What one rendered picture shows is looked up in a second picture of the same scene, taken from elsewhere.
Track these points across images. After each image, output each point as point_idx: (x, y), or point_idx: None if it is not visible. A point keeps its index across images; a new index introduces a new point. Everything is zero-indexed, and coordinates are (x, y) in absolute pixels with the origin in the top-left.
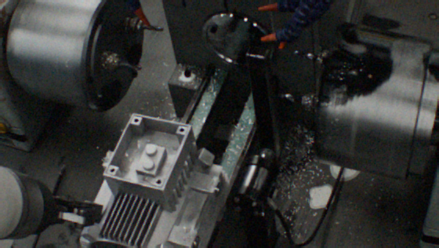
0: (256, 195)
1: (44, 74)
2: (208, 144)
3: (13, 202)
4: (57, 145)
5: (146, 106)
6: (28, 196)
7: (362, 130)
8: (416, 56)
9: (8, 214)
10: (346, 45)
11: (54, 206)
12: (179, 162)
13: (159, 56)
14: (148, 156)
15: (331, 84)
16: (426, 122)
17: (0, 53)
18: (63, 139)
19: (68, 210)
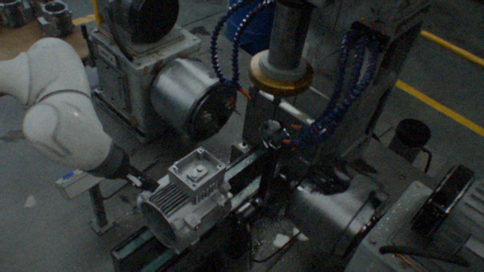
0: (241, 218)
1: (167, 106)
2: (236, 183)
3: (100, 153)
4: (160, 147)
5: (217, 151)
6: (113, 156)
7: (314, 213)
8: (367, 188)
9: (92, 158)
10: (327, 164)
11: (127, 168)
12: (210, 180)
13: (237, 130)
14: (197, 171)
15: (308, 180)
16: (355, 227)
17: (149, 82)
18: (165, 146)
19: (136, 176)
